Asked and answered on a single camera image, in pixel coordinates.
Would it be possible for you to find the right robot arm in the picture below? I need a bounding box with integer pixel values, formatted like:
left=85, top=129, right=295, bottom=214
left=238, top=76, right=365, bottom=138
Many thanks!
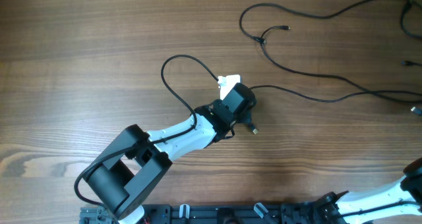
left=313, top=159, right=421, bottom=224

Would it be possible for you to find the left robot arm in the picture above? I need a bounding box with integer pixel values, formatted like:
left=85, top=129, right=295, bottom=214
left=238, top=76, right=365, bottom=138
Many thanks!
left=77, top=83, right=256, bottom=223

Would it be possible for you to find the left camera black cable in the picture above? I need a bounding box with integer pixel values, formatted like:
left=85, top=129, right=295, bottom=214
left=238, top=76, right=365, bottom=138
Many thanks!
left=73, top=54, right=220, bottom=218

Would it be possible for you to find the black base frame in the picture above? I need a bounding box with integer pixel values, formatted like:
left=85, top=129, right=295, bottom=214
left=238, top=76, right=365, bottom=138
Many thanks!
left=78, top=202, right=330, bottom=224

